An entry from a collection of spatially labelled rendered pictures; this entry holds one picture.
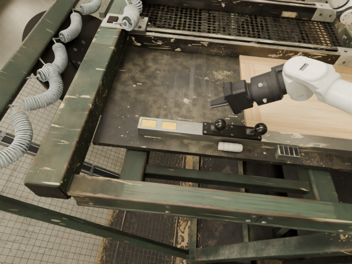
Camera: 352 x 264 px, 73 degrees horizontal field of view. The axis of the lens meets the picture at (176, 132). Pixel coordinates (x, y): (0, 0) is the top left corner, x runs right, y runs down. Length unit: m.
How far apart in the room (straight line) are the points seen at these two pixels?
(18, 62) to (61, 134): 0.70
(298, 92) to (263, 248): 0.91
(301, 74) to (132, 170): 0.57
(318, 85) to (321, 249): 0.81
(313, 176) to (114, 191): 0.66
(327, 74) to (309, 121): 0.37
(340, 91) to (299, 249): 0.84
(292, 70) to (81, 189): 0.65
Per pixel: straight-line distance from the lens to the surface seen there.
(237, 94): 0.72
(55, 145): 0.76
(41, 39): 1.54
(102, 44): 1.06
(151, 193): 0.69
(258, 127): 0.73
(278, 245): 1.38
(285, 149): 0.90
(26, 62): 1.42
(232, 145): 0.82
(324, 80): 0.67
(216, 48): 1.16
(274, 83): 0.71
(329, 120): 1.07
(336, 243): 1.26
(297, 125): 0.98
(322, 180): 0.97
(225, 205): 0.70
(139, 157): 0.83
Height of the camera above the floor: 1.94
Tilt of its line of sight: 27 degrees down
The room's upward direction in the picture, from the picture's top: 63 degrees counter-clockwise
